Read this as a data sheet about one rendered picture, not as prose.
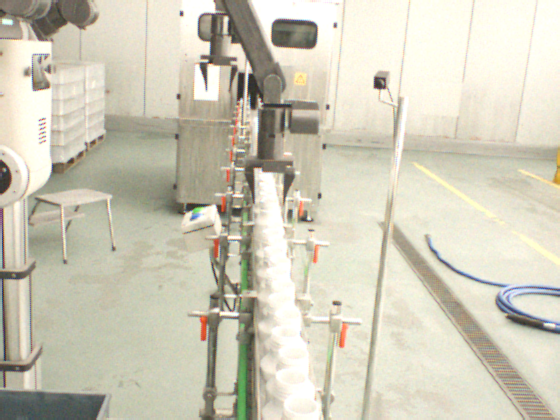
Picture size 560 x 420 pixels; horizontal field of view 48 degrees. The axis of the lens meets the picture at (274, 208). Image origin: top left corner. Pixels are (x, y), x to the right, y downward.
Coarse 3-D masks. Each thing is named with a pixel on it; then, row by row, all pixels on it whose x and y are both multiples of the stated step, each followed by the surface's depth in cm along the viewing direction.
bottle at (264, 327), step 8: (272, 296) 94; (280, 296) 95; (288, 296) 94; (272, 304) 92; (280, 304) 91; (288, 304) 92; (272, 312) 92; (264, 320) 94; (272, 320) 92; (264, 328) 92; (264, 336) 92
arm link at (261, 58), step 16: (224, 0) 126; (240, 0) 125; (240, 16) 126; (256, 16) 126; (240, 32) 127; (256, 32) 127; (256, 48) 127; (256, 64) 127; (272, 64) 127; (256, 80) 128
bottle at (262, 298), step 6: (270, 270) 105; (276, 270) 106; (282, 270) 106; (270, 276) 103; (276, 276) 103; (282, 276) 103; (264, 282) 104; (270, 282) 103; (264, 288) 105; (270, 288) 103; (258, 294) 106; (264, 294) 104; (258, 300) 104; (264, 300) 103; (258, 306) 104; (258, 312) 104; (258, 318) 105; (258, 324) 105
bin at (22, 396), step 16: (0, 400) 104; (16, 400) 104; (32, 400) 104; (48, 400) 104; (64, 400) 104; (80, 400) 104; (96, 400) 104; (0, 416) 104; (16, 416) 104; (32, 416) 105; (48, 416) 105; (64, 416) 105; (80, 416) 105; (96, 416) 105
